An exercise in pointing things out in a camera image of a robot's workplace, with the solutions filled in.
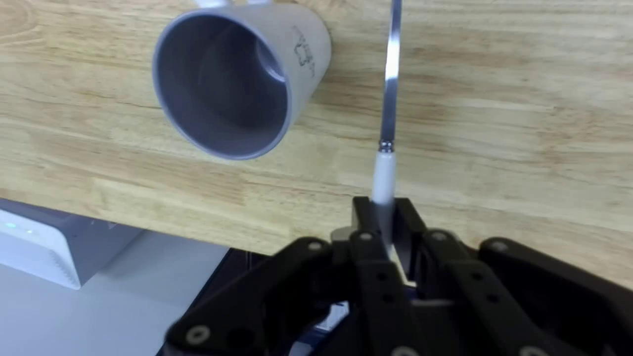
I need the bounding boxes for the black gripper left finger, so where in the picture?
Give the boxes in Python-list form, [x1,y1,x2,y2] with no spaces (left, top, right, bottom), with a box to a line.
[162,196,425,356]

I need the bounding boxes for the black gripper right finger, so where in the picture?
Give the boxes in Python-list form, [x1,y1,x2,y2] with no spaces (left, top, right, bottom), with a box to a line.
[394,196,633,356]

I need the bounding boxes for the metal spoon with white handle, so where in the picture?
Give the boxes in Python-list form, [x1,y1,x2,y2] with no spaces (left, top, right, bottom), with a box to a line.
[366,0,406,227]

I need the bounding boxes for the white ceramic mug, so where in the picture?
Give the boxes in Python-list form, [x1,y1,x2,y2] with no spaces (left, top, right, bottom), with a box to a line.
[150,0,334,162]

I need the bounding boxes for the white box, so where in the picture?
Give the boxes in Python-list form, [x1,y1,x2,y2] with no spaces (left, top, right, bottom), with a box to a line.
[0,196,144,293]

